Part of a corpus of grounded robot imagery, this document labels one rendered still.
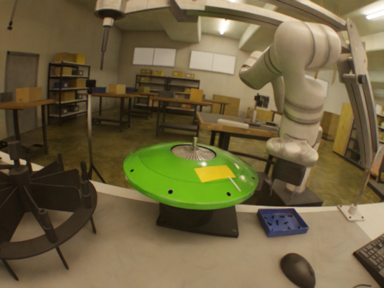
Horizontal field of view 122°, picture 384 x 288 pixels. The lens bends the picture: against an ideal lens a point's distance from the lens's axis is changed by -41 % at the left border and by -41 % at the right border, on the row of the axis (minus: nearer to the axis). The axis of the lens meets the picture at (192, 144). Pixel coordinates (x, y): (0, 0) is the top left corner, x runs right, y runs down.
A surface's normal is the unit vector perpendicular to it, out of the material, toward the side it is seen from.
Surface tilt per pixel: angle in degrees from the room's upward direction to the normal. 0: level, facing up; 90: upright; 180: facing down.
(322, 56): 129
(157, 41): 90
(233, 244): 0
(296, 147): 21
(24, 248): 4
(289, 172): 115
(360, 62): 90
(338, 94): 90
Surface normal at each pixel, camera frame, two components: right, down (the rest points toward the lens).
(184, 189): 0.07, -0.75
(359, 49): 0.14, 0.30
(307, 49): 0.01, 0.65
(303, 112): -0.53, 0.60
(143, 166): -0.18, -0.84
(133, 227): 0.12, -0.95
